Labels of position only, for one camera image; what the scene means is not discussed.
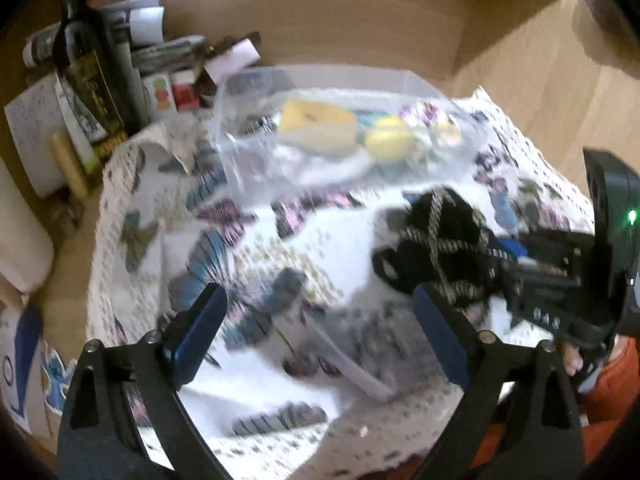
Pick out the white paper sheet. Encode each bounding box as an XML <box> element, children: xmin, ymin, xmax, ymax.
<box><xmin>4</xmin><ymin>74</ymin><xmax>66</xmax><ymax>198</ymax></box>

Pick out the stack of papers and magazines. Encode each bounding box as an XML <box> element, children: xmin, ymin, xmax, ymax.
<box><xmin>22</xmin><ymin>0</ymin><xmax>208</xmax><ymax>126</ymax></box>

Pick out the small white cardboard box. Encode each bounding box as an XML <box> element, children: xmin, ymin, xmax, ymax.
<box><xmin>203</xmin><ymin>30</ymin><xmax>262</xmax><ymax>84</ymax></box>

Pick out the white fluffy cloth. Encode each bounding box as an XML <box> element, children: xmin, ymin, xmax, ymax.
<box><xmin>291</xmin><ymin>148</ymin><xmax>376</xmax><ymax>188</ymax></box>

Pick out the butterfly print lace tablecloth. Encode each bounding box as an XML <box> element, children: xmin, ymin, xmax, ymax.
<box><xmin>84</xmin><ymin>84</ymin><xmax>597</xmax><ymax>480</ymax></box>

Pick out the pink ceramic mug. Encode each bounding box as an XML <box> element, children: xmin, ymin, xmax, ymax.
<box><xmin>0</xmin><ymin>162</ymin><xmax>54</xmax><ymax>295</ymax></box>

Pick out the yellow sponge block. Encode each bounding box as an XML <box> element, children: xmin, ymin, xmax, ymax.
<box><xmin>277</xmin><ymin>99</ymin><xmax>358</xmax><ymax>157</ymax></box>

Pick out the round yellow sponge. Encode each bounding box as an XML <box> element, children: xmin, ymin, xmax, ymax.
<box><xmin>364</xmin><ymin>115</ymin><xmax>416</xmax><ymax>164</ymax></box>

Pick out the black white patterned scarf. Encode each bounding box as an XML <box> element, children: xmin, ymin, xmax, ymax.
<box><xmin>371</xmin><ymin>188</ymin><xmax>516</xmax><ymax>308</ymax></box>

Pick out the clear plastic storage box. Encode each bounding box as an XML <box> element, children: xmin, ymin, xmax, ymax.
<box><xmin>208</xmin><ymin>64</ymin><xmax>488</xmax><ymax>207</ymax></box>

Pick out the dark wine bottle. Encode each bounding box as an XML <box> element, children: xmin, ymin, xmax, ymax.
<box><xmin>53</xmin><ymin>0</ymin><xmax>140</xmax><ymax>160</ymax></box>

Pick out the floral print cloth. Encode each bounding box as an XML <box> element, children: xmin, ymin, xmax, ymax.
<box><xmin>399</xmin><ymin>100</ymin><xmax>462</xmax><ymax>148</ymax></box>

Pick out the person's right hand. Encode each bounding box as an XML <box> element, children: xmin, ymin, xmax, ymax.
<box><xmin>561</xmin><ymin>335</ymin><xmax>628</xmax><ymax>393</ymax></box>

